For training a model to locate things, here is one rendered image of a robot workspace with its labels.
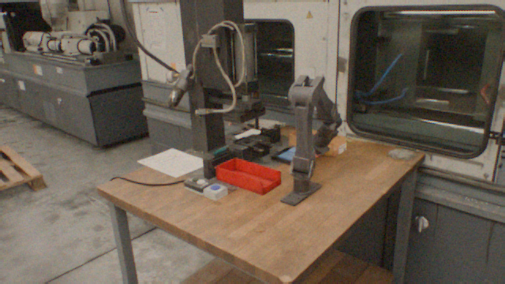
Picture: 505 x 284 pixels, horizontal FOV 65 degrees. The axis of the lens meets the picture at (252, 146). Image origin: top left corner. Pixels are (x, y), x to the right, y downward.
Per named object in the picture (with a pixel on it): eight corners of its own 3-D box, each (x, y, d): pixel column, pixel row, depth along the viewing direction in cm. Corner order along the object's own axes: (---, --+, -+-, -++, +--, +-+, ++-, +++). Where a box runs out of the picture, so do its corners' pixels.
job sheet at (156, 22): (149, 49, 326) (144, 6, 314) (150, 49, 327) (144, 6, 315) (167, 50, 310) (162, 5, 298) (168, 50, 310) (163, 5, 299)
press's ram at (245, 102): (241, 131, 170) (238, 61, 159) (200, 121, 186) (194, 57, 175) (267, 121, 183) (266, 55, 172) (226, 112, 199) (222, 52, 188)
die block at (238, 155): (243, 167, 177) (242, 151, 175) (226, 162, 183) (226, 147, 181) (270, 153, 191) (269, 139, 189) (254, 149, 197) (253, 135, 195)
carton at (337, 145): (333, 159, 184) (334, 143, 181) (289, 148, 199) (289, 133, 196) (346, 151, 193) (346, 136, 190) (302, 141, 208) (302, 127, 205)
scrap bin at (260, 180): (263, 196, 151) (262, 181, 149) (216, 179, 166) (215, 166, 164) (281, 184, 160) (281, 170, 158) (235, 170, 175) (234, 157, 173)
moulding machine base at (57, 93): (-32, 92, 807) (-46, 43, 772) (22, 84, 875) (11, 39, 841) (96, 154, 450) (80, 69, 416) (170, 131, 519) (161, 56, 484)
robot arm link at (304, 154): (300, 166, 154) (299, 84, 142) (316, 169, 151) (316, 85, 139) (292, 172, 150) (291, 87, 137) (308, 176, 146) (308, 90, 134)
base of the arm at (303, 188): (278, 182, 144) (294, 187, 140) (308, 164, 158) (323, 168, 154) (278, 201, 147) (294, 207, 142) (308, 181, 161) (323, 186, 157)
